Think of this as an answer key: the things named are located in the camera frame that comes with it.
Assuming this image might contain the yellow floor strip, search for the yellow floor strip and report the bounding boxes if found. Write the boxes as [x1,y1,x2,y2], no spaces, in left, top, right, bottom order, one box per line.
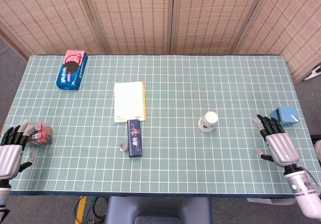
[75,195,87,224]

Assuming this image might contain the black floor cables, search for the black floor cables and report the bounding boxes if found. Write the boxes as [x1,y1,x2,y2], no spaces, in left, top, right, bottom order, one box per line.
[86,196,109,221]

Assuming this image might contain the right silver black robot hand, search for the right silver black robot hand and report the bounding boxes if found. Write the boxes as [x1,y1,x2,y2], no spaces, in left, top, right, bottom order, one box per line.
[251,114,301,168]

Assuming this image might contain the dark blue pencil case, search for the dark blue pencil case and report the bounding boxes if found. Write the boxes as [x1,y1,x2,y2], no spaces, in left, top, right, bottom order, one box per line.
[126,119,143,158]

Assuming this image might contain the small light blue box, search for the small light blue box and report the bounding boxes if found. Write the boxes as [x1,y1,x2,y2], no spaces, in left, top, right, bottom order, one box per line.
[269,105,300,127]

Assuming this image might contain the red snack packs in wrap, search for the red snack packs in wrap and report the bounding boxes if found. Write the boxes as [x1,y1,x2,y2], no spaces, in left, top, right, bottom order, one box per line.
[26,121,54,148]

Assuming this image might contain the blue Oreo cookie box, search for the blue Oreo cookie box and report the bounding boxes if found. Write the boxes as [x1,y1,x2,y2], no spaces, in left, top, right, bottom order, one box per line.
[56,49,89,91]

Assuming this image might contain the white notebook with yellow edge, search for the white notebook with yellow edge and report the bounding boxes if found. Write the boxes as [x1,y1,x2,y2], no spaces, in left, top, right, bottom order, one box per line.
[113,81,146,124]

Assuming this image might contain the white screen foot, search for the white screen foot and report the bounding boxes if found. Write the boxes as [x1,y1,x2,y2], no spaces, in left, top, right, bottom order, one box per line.
[303,65,321,82]

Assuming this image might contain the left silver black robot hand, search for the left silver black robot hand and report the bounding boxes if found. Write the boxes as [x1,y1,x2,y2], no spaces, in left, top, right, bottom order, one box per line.
[0,120,37,180]

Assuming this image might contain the bamboo folding screen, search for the bamboo folding screen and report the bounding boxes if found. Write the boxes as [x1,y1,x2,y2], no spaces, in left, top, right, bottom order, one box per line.
[0,0,321,84]

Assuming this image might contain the white paper sheet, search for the white paper sheet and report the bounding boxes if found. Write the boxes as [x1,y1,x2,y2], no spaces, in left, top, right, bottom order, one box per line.
[246,197,297,206]

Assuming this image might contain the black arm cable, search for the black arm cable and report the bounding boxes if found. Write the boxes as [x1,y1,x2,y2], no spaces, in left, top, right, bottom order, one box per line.
[300,166,321,193]

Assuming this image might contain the green grid tablecloth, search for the green grid tablecloth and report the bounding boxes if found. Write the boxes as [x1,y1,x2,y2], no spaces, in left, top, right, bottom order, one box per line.
[0,54,319,199]

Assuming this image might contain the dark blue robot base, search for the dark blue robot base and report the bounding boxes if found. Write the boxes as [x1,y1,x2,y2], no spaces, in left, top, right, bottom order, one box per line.
[104,196,213,224]

